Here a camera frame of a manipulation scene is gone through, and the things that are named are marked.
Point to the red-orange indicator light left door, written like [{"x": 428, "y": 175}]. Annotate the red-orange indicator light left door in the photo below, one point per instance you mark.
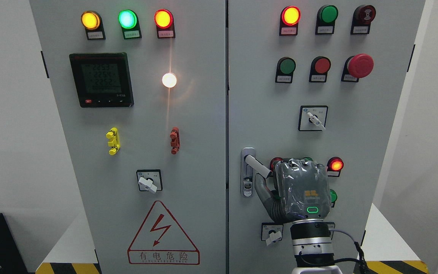
[{"x": 164, "y": 24}]

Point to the grey right cabinet door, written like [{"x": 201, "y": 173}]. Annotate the grey right cabinet door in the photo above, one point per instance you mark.
[{"x": 265, "y": 115}]

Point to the red lit indicator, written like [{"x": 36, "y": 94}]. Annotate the red lit indicator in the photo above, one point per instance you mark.
[
  {"x": 274, "y": 161},
  {"x": 334, "y": 167}
]

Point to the green push button second row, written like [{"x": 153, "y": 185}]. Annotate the green push button second row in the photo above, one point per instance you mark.
[{"x": 284, "y": 70}]

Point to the red lit indicator lower right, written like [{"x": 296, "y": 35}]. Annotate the red lit indicator lower right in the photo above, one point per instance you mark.
[{"x": 334, "y": 167}]

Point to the red emergency stop mushroom button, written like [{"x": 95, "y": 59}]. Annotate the red emergency stop mushroom button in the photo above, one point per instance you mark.
[{"x": 356, "y": 67}]

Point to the white rotary switch bottom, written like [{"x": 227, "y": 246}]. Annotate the white rotary switch bottom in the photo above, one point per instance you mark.
[{"x": 271, "y": 232}]

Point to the black key selector switch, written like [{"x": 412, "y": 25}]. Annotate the black key selector switch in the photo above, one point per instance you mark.
[{"x": 331, "y": 226}]

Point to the white rotary switch upper right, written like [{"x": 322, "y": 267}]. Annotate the white rotary switch upper right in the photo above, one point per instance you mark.
[{"x": 312, "y": 117}]

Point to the red push button second row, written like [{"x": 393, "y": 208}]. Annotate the red push button second row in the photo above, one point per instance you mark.
[{"x": 319, "y": 69}]

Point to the silver door lock handle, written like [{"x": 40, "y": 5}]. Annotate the silver door lock handle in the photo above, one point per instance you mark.
[{"x": 250, "y": 164}]

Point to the white platform with hazard stripes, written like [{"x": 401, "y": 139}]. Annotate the white platform with hazard stripes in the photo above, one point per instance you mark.
[{"x": 385, "y": 250}]

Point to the dark red buzzer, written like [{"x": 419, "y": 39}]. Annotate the dark red buzzer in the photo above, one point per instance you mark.
[{"x": 362, "y": 19}]

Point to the red lit indicator lower left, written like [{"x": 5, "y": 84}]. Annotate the red lit indicator lower left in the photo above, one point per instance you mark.
[{"x": 274, "y": 161}]

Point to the grey cabinet door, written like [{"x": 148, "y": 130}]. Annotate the grey cabinet door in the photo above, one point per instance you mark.
[
  {"x": 193, "y": 179},
  {"x": 265, "y": 115}
]

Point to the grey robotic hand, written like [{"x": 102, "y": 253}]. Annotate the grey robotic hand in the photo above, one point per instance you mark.
[{"x": 303, "y": 191}]

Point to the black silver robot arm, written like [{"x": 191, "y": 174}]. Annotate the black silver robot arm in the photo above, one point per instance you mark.
[{"x": 313, "y": 248}]

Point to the white rotary switch left door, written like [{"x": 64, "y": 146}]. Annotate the white rotary switch left door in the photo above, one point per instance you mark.
[{"x": 149, "y": 180}]

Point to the white rotary switch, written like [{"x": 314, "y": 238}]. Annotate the white rotary switch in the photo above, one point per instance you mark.
[
  {"x": 312, "y": 117},
  {"x": 271, "y": 232}
]

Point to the green push button lower right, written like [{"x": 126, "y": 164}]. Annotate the green push button lower right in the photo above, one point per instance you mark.
[{"x": 334, "y": 197}]

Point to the green lit indicator light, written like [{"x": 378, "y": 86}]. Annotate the green lit indicator light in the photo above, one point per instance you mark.
[{"x": 129, "y": 23}]

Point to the white lit indicator lamp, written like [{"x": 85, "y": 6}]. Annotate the white lit indicator lamp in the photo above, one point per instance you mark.
[{"x": 169, "y": 80}]

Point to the green push button top row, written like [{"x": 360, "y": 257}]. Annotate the green push button top row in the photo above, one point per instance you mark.
[{"x": 326, "y": 17}]

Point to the grey left cabinet door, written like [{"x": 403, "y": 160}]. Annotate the grey left cabinet door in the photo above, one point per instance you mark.
[{"x": 193, "y": 179}]

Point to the red lit indicator right door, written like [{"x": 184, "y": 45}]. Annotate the red lit indicator right door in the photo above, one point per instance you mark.
[{"x": 289, "y": 19}]

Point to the yellow indicator light top left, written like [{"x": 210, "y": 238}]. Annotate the yellow indicator light top left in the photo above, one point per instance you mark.
[{"x": 93, "y": 25}]

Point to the red electric danger warning sticker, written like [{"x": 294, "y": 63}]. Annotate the red electric danger warning sticker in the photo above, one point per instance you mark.
[{"x": 161, "y": 240}]

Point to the black digital power meter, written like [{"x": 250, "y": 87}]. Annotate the black digital power meter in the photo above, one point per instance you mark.
[{"x": 102, "y": 80}]

